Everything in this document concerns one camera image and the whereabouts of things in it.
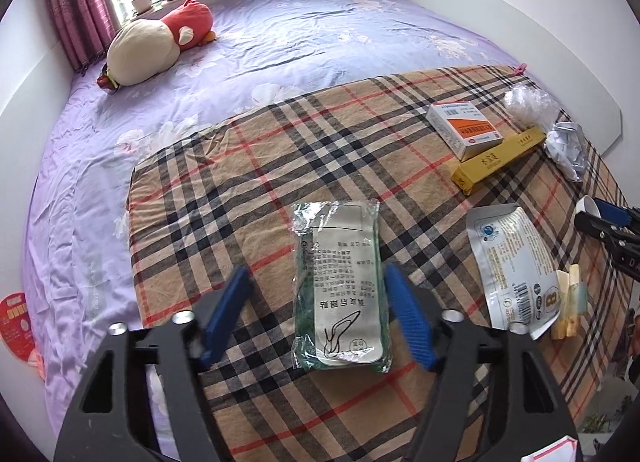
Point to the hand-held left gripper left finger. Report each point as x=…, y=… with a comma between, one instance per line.
x=229, y=314

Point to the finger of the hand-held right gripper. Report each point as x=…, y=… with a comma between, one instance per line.
x=614, y=210
x=595, y=226

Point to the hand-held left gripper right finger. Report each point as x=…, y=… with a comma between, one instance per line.
x=407, y=322

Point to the small white cup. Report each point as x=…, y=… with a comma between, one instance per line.
x=585, y=204

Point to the small beige packet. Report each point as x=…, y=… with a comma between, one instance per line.
x=572, y=299

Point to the clear insole packet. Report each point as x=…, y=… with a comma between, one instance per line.
x=337, y=287

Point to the silver foil bag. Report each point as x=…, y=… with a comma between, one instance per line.
x=567, y=147

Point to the silver foil pouch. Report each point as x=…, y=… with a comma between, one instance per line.
x=515, y=272

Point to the long yellow box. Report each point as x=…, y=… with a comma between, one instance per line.
x=500, y=162

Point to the beige plaid blanket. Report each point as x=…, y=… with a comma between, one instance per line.
x=240, y=182

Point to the crumpled clear plastic bag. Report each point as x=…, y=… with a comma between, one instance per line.
x=530, y=104

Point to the white orange medicine box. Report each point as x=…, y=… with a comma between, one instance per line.
x=462, y=127

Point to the pink clip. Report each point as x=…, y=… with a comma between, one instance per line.
x=520, y=69

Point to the white pink-edged card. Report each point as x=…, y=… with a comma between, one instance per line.
x=555, y=452

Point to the purple floral bed sheet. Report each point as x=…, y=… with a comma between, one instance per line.
x=300, y=47

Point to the red cream plush toy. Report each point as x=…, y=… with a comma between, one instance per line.
x=145, y=49

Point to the pink curtain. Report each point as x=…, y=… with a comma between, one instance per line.
x=80, y=2

